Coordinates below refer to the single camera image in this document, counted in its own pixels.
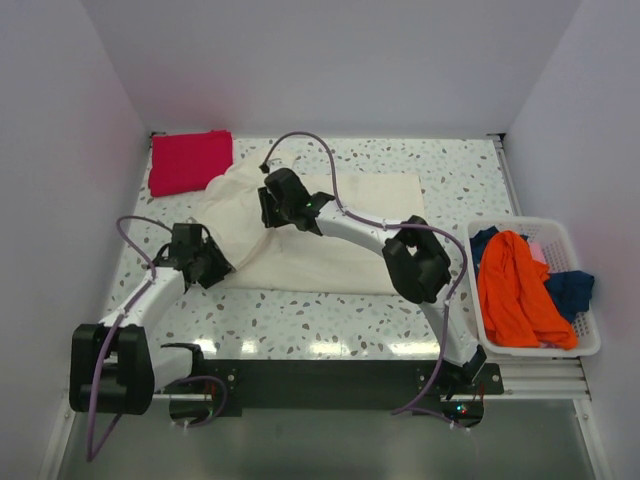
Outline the cream white t shirt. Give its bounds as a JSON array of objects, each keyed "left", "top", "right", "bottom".
[{"left": 192, "top": 154, "right": 425, "bottom": 295}]

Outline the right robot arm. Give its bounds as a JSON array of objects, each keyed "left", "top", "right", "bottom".
[{"left": 258, "top": 166, "right": 486, "bottom": 393}]

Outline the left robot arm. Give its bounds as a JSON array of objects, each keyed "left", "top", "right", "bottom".
[{"left": 69, "top": 223, "right": 233, "bottom": 415}]

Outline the folded red t shirt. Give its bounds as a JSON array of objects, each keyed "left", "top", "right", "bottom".
[{"left": 148, "top": 130, "right": 233, "bottom": 197}]

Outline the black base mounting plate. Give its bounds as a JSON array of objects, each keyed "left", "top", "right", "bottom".
[{"left": 149, "top": 358, "right": 504, "bottom": 419}]

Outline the pink garment in basket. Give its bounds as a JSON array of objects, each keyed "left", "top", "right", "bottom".
[{"left": 529, "top": 242, "right": 546, "bottom": 264}]

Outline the orange t shirt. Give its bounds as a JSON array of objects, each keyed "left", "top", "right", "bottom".
[{"left": 477, "top": 230, "right": 578, "bottom": 350}]

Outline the navy blue t shirt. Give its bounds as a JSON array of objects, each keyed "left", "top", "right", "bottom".
[{"left": 470, "top": 226, "right": 595, "bottom": 324}]

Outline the aluminium table frame rail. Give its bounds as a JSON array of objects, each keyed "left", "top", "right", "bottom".
[{"left": 64, "top": 130, "right": 594, "bottom": 401}]

